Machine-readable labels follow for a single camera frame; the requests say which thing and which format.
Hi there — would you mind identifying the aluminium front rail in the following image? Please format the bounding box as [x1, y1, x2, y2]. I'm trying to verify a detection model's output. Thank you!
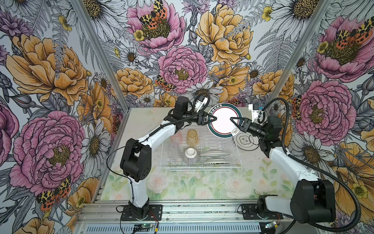
[74, 200, 292, 234]

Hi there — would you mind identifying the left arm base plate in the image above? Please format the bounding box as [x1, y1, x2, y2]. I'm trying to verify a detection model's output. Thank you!
[120, 204, 163, 221]

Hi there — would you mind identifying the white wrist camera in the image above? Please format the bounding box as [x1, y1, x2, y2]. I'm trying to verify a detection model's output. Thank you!
[248, 104, 261, 121]
[194, 96, 208, 113]

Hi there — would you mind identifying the teal rimmed white plate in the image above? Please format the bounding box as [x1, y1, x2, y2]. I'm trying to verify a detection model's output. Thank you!
[234, 133, 259, 151]

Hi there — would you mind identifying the clear plastic cup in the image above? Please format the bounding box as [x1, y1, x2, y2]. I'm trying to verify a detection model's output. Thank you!
[165, 142, 181, 159]

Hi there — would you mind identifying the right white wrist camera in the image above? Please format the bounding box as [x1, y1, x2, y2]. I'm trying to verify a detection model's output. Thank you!
[248, 104, 261, 121]

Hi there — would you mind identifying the purple striped bowl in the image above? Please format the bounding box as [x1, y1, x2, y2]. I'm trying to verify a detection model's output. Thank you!
[182, 147, 200, 165]

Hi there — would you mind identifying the green circuit board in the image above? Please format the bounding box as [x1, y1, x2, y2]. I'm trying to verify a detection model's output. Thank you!
[132, 224, 153, 233]

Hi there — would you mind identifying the teal rimmed deep plate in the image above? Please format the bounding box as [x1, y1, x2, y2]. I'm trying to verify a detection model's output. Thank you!
[200, 151, 231, 158]

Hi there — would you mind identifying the white wire dish rack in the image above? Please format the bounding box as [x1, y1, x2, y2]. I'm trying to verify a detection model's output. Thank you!
[160, 125, 242, 171]

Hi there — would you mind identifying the yellow plastic cup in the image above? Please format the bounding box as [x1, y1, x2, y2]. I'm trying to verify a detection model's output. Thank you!
[187, 129, 199, 147]

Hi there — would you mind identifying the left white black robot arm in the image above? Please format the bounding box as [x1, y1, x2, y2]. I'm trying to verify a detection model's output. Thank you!
[119, 93, 217, 218]

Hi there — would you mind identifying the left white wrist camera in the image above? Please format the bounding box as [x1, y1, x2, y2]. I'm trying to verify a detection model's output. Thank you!
[194, 96, 208, 113]

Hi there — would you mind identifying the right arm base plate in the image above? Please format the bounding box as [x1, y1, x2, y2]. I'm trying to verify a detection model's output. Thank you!
[237, 203, 283, 220]

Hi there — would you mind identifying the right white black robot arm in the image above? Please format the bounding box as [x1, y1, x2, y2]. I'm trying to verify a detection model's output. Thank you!
[230, 116, 336, 224]

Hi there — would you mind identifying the right black corrugated cable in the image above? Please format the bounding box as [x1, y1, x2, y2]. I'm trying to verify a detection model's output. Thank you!
[259, 97, 362, 233]

